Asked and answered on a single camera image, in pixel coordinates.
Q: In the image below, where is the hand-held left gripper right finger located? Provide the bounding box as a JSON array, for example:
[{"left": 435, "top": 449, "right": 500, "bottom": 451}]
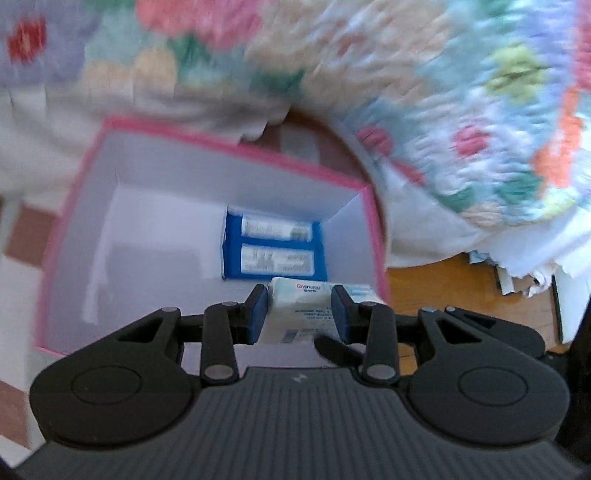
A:
[{"left": 331, "top": 284, "right": 492, "bottom": 387}]

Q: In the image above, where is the white tissue packet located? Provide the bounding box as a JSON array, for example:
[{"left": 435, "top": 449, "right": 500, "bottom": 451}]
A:
[{"left": 257, "top": 276, "right": 387, "bottom": 346}]

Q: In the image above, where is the floral quilted bedspread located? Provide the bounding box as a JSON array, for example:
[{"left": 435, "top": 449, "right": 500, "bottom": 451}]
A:
[{"left": 0, "top": 0, "right": 591, "bottom": 228}]

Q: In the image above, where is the pile of papers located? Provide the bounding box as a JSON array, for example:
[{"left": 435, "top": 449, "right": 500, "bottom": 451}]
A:
[{"left": 467, "top": 248, "right": 591, "bottom": 346}]

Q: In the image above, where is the patchwork floor rug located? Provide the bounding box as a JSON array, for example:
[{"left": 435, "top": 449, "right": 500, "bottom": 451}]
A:
[{"left": 0, "top": 196, "right": 65, "bottom": 467}]

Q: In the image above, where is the pink cardboard box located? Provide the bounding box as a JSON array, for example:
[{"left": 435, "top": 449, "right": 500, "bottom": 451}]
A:
[{"left": 31, "top": 115, "right": 392, "bottom": 360}]

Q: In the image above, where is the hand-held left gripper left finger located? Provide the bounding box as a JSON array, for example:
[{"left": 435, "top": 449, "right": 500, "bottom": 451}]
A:
[{"left": 116, "top": 284, "right": 269, "bottom": 385}]

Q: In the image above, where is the brown curved hoop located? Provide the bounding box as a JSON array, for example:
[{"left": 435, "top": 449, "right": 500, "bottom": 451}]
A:
[{"left": 271, "top": 108, "right": 377, "bottom": 188}]

